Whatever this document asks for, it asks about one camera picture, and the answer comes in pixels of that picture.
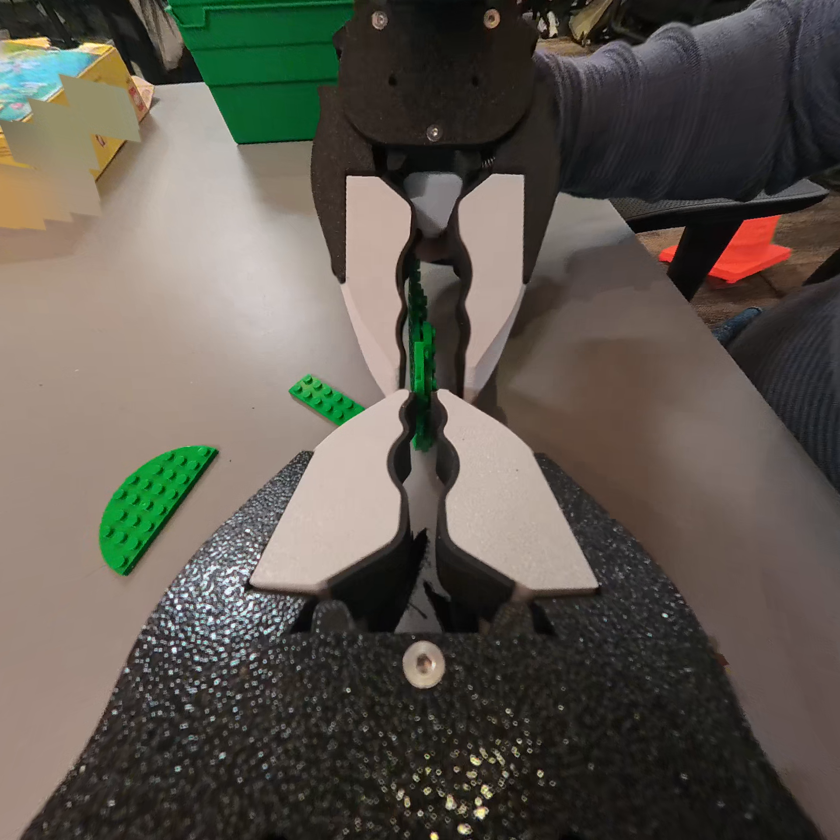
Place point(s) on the person's right forearm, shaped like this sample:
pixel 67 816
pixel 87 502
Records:
pixel 689 105

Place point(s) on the green long lego plate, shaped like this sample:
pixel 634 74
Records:
pixel 325 396

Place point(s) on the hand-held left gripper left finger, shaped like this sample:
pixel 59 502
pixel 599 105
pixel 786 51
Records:
pixel 328 512

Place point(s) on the yellow lego set box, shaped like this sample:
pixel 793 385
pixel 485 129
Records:
pixel 46 72

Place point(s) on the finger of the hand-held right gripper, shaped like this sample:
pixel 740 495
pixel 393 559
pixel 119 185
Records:
pixel 499 262
pixel 371 262

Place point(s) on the green stacked storage bins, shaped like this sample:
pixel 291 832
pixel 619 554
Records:
pixel 269 72

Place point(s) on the orange traffic cone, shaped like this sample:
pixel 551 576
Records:
pixel 735 253

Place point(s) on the green half-round lego plate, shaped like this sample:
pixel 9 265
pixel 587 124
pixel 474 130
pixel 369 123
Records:
pixel 154 508

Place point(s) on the person's leg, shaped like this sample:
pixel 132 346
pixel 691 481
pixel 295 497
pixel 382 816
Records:
pixel 794 380

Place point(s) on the green lego plate assembly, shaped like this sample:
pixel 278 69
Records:
pixel 420 354

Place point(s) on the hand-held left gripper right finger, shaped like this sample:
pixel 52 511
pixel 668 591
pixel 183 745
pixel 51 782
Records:
pixel 518 518

